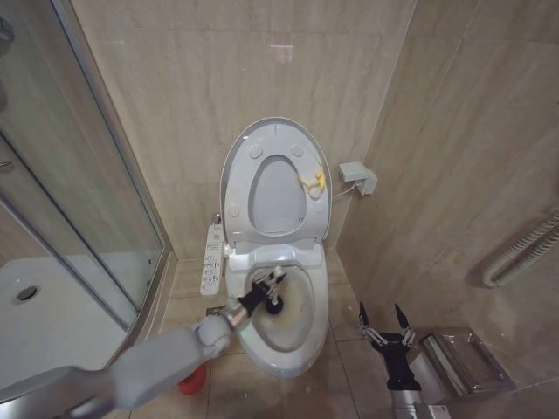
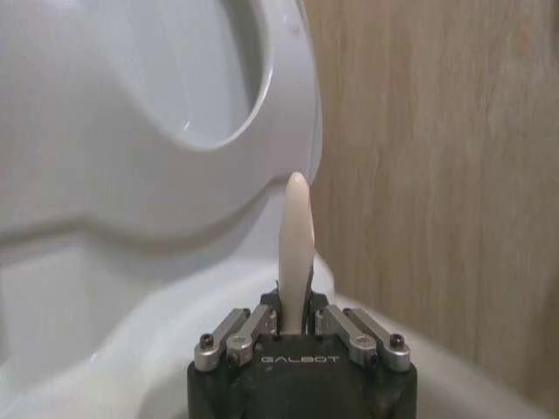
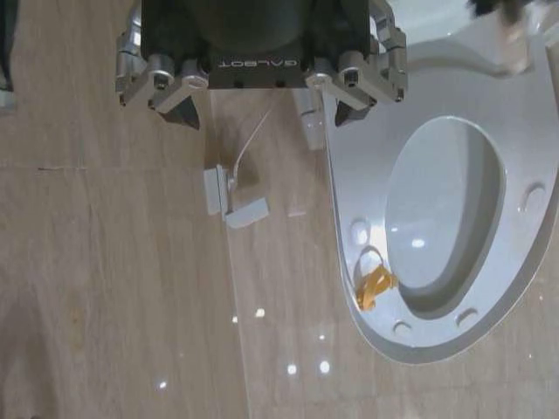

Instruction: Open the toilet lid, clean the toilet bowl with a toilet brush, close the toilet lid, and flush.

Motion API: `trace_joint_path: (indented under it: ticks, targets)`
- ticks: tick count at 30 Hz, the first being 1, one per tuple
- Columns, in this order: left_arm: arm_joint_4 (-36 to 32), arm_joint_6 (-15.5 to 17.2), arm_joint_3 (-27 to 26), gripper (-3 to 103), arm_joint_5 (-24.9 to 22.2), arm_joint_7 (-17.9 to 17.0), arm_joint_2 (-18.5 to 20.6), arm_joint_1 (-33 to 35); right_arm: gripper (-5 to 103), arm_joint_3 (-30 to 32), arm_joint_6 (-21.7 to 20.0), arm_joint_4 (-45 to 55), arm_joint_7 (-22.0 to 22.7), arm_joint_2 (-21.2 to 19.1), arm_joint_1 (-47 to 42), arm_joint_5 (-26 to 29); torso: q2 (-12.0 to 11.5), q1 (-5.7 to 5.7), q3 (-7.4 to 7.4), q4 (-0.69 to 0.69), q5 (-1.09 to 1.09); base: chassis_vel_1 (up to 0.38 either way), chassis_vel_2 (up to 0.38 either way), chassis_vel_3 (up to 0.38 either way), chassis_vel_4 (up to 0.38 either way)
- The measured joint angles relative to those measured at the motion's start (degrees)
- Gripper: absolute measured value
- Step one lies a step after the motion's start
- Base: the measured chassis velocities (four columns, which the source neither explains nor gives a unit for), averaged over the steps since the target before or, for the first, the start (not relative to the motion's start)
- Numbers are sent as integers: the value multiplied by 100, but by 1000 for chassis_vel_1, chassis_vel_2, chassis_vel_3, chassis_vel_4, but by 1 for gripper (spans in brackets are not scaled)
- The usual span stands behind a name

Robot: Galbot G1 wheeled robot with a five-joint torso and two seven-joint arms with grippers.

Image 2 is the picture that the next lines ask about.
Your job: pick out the white toilet seat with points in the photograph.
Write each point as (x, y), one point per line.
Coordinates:
(183, 192)

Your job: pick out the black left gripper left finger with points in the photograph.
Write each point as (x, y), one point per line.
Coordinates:
(244, 328)

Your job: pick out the white ceramic toilet bowl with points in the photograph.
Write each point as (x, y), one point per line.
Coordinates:
(131, 349)

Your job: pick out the white toilet lid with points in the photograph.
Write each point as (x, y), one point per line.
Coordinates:
(131, 65)

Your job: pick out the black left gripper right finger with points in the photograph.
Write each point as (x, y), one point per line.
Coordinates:
(356, 329)

